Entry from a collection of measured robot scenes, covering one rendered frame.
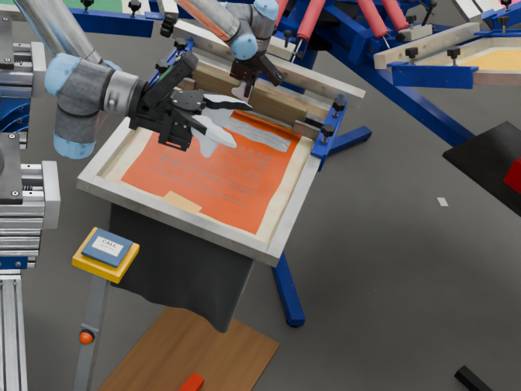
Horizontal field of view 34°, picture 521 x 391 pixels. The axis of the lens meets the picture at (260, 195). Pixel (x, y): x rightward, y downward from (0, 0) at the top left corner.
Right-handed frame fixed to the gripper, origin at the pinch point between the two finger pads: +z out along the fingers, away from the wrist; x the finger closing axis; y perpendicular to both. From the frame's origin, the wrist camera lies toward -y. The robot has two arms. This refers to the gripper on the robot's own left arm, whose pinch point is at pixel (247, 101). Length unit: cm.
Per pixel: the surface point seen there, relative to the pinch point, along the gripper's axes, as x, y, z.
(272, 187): 29.6, -18.7, 5.2
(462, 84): -14, -61, -24
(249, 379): 25, -32, 99
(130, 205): 61, 13, 3
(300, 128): 2.8, -18.9, 0.7
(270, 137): 7.8, -11.4, 4.5
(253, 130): 7.8, -5.4, 4.5
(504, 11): -94, -72, -16
